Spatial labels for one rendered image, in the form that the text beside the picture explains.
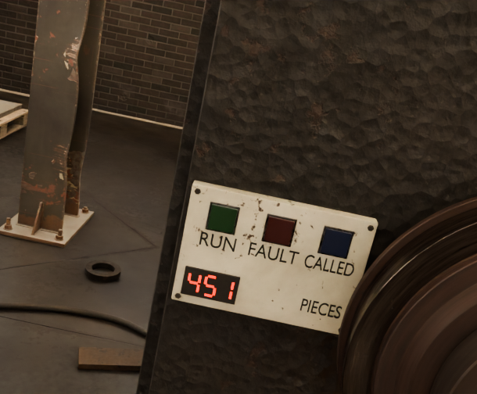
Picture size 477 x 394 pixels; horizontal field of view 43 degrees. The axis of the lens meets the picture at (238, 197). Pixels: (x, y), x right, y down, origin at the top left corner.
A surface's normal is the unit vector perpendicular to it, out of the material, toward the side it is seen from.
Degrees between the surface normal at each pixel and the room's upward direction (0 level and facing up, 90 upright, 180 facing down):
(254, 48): 90
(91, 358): 0
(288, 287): 90
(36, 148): 90
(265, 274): 90
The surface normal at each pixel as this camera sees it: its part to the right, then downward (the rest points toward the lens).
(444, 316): -0.70, -0.44
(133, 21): -0.07, 0.29
